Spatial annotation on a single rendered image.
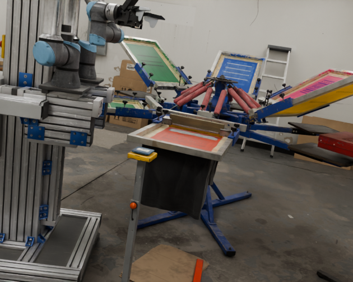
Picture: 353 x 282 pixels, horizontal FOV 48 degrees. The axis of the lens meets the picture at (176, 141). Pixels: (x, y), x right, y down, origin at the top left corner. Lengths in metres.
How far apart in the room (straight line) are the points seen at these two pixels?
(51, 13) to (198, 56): 5.21
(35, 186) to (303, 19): 5.38
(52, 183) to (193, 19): 5.08
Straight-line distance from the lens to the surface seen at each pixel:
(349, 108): 7.02
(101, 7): 1.88
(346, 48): 6.96
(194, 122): 2.86
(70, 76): 2.14
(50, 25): 2.04
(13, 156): 2.53
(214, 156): 2.27
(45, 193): 2.60
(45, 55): 2.02
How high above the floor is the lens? 1.57
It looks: 14 degrees down
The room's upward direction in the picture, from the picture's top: 9 degrees clockwise
